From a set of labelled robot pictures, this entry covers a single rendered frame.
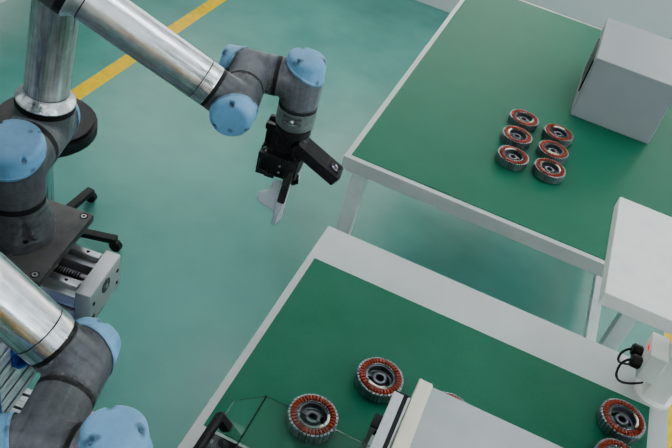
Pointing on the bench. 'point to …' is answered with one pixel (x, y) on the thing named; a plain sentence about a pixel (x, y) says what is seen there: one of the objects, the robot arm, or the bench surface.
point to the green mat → (410, 362)
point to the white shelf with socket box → (642, 294)
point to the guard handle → (214, 429)
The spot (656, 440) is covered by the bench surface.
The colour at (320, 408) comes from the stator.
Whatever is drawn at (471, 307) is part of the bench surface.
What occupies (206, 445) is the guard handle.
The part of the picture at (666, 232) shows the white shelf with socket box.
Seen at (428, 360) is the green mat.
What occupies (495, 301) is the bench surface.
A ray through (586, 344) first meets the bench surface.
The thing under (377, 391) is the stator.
